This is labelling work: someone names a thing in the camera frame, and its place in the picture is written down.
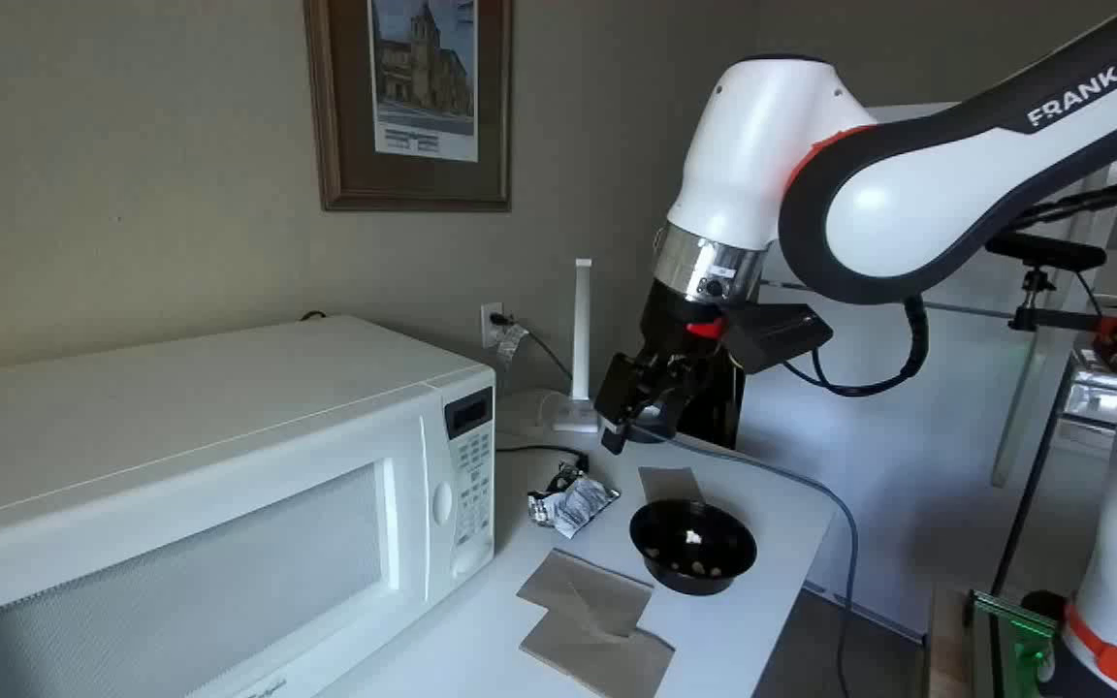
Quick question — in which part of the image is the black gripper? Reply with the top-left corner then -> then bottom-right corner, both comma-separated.
594,282 -> 748,459

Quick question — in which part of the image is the white microwave oven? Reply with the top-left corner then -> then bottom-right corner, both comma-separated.
0,311 -> 499,698

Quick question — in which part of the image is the grey square pad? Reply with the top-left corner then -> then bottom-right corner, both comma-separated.
637,463 -> 705,513

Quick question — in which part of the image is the white bottle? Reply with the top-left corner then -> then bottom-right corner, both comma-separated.
552,255 -> 609,437

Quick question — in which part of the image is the silver foil packet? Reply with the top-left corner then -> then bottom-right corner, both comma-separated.
526,467 -> 625,542

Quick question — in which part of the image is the large white panel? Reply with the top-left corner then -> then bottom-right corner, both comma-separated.
735,99 -> 1117,635

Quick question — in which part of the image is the black power cable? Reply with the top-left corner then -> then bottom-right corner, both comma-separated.
497,443 -> 594,478

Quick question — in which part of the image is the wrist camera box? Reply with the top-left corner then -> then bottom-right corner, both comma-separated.
725,304 -> 836,380

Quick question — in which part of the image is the white wall outlet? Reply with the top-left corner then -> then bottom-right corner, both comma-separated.
475,300 -> 510,349

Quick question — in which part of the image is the brown framed wall picture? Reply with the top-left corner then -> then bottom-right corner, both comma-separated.
301,0 -> 515,212

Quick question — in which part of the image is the black camera on tripod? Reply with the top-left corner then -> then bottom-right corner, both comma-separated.
981,227 -> 1113,342

